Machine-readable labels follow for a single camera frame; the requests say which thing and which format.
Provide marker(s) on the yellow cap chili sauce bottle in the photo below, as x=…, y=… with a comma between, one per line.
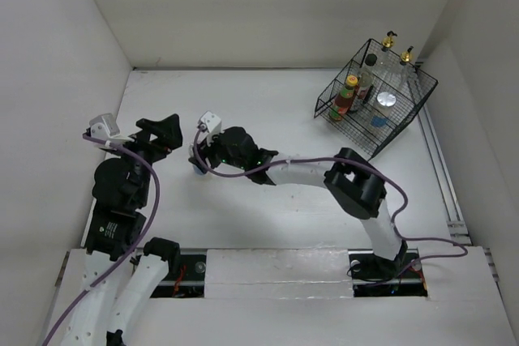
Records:
x=344, y=99

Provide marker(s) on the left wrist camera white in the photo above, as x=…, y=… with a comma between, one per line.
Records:
x=103, y=130

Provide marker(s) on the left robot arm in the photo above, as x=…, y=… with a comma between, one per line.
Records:
x=126, y=194

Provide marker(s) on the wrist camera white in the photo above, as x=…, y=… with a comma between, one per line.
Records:
x=103, y=130
x=210, y=123

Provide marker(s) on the black wire basket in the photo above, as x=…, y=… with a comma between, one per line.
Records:
x=396, y=95

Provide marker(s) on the metal base rail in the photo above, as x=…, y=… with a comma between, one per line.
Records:
x=285, y=275

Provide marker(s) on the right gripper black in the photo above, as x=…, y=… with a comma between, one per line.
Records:
x=205, y=149

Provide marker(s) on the white jar silver lid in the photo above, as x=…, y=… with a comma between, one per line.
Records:
x=198, y=170
x=382, y=108

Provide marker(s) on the dark sauce glass cruet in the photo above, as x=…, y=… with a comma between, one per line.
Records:
x=405, y=65

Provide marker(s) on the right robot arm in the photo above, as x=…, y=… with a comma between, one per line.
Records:
x=356, y=186

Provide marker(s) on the glass cruet gold cap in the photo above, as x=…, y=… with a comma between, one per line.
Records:
x=384, y=55

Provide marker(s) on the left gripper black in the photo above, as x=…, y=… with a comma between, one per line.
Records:
x=169, y=131

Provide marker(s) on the black cap red label bottle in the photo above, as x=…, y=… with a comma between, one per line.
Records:
x=365, y=80

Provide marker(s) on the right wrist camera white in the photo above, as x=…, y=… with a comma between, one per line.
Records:
x=210, y=123

